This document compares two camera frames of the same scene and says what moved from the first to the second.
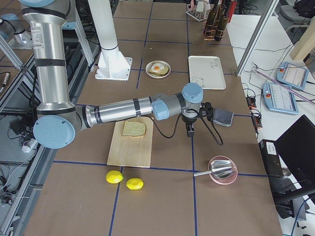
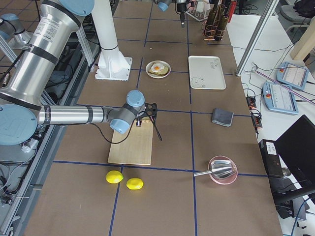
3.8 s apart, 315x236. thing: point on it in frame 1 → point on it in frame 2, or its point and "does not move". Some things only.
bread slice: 134,129 → 146,122
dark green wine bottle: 209,29 does not move
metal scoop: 219,168 does not move
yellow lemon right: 134,183 does not move
